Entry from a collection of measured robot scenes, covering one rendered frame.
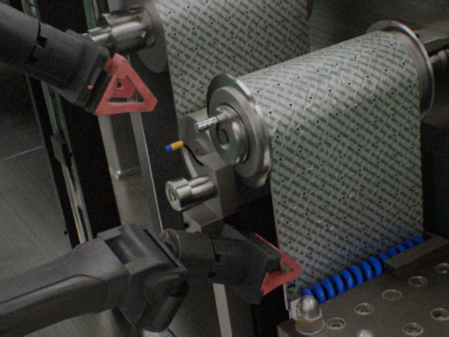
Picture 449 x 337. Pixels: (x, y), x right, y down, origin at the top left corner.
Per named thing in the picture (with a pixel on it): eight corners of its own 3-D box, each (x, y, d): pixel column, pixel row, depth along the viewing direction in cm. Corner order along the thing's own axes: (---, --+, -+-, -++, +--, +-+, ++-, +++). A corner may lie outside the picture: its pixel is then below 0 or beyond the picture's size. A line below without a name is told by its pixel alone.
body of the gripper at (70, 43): (88, 111, 88) (25, 84, 84) (56, 85, 96) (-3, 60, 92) (115, 55, 87) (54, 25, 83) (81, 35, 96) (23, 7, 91)
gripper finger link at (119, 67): (149, 138, 93) (77, 107, 87) (123, 120, 98) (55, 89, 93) (177, 83, 92) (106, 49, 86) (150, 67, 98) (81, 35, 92)
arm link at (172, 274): (156, 279, 88) (111, 227, 93) (112, 357, 93) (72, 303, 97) (229, 268, 97) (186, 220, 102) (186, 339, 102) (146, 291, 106)
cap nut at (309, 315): (289, 325, 104) (285, 295, 102) (313, 313, 105) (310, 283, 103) (307, 340, 101) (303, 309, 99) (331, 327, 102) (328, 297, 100)
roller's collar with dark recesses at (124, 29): (101, 53, 122) (93, 11, 119) (138, 42, 124) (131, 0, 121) (119, 63, 117) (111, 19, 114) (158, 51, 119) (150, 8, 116)
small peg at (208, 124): (196, 135, 102) (192, 124, 102) (216, 128, 104) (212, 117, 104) (200, 132, 101) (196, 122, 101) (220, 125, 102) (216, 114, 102)
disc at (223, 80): (210, 156, 113) (202, 57, 105) (212, 154, 113) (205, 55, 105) (271, 208, 102) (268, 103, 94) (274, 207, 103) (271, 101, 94)
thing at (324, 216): (285, 308, 110) (270, 184, 102) (421, 242, 119) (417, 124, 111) (288, 309, 109) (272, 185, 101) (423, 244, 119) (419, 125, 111)
